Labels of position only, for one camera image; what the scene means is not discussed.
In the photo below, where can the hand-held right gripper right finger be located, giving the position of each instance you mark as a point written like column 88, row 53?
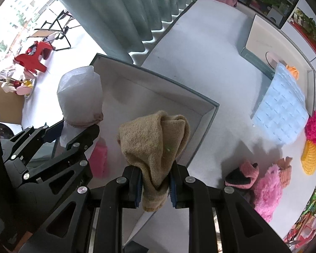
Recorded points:
column 172, row 192

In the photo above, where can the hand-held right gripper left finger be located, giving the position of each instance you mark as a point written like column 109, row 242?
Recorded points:
column 138, row 192

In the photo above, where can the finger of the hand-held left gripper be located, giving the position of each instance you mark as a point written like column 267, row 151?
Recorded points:
column 34, row 133
column 84, row 137

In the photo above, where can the white plastic bag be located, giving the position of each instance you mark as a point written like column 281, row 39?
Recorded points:
column 79, row 92

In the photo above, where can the tan knitted sock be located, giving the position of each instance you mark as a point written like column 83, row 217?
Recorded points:
column 152, row 147

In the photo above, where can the large grey box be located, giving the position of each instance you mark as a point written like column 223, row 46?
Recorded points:
column 147, row 95

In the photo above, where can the pink fluffy cloth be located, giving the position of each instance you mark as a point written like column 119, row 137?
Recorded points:
column 268, row 195

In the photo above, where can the pink fuzzy cloth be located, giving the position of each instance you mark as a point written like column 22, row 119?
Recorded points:
column 98, row 160

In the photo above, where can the cardboard box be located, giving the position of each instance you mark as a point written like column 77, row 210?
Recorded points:
column 9, row 105

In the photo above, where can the pile of plush toys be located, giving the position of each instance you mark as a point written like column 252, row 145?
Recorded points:
column 18, row 84

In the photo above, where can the pink and black knit sock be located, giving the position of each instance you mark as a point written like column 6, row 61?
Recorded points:
column 243, row 175

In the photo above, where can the red toy chair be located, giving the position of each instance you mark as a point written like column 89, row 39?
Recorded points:
column 33, row 58

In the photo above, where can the black folding chair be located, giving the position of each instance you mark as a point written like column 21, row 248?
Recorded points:
column 46, row 33

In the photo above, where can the peach knit sock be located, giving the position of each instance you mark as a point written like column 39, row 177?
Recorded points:
column 285, row 174

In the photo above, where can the grey-green curtain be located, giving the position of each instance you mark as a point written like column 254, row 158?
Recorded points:
column 115, row 13

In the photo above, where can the light blue quilted cloth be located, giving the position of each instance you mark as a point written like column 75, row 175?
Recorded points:
column 279, row 105

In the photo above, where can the colourful printed clutter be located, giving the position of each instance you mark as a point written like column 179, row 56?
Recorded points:
column 310, row 221

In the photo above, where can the yellow mesh sock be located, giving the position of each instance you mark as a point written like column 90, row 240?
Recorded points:
column 310, row 159

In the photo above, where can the orange knit item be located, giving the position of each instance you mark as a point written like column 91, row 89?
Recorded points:
column 292, row 71

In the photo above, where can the grey box with beige lining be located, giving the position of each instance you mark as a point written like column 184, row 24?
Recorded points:
column 263, row 39

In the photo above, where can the wall poster with plants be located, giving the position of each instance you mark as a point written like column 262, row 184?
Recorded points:
column 312, row 26

